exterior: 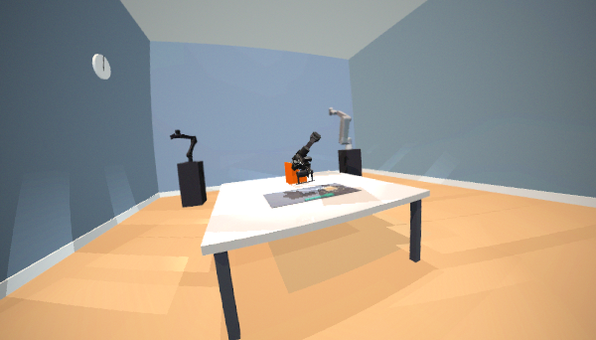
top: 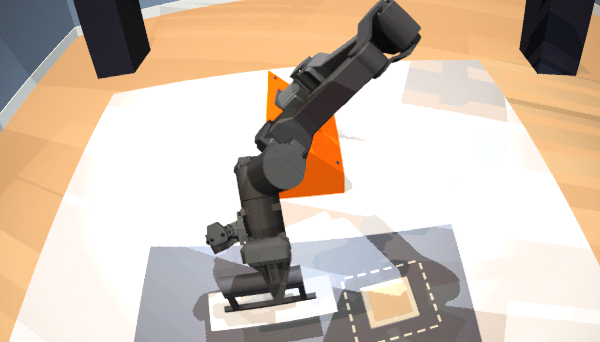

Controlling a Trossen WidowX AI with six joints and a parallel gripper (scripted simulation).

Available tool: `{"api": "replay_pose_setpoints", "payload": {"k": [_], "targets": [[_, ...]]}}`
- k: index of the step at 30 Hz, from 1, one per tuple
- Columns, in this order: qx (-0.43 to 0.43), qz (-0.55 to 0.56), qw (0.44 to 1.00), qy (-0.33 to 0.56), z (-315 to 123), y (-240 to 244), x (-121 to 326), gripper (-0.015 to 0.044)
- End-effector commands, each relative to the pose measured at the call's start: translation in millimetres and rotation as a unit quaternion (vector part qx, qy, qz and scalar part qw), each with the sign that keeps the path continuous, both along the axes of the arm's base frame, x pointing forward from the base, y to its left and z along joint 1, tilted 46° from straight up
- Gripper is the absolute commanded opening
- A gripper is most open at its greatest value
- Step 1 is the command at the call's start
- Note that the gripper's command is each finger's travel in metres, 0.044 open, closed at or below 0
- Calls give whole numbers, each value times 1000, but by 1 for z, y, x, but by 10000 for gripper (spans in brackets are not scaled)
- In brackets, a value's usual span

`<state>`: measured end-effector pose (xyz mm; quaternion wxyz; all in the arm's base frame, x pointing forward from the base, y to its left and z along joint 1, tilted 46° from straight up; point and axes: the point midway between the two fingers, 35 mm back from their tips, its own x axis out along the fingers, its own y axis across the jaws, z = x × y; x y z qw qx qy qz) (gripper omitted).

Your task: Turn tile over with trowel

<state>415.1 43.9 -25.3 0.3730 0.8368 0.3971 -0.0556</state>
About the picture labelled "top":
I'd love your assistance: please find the white square tile with grey-blue centre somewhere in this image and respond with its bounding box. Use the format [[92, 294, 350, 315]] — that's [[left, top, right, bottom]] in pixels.
[[360, 277, 420, 329]]

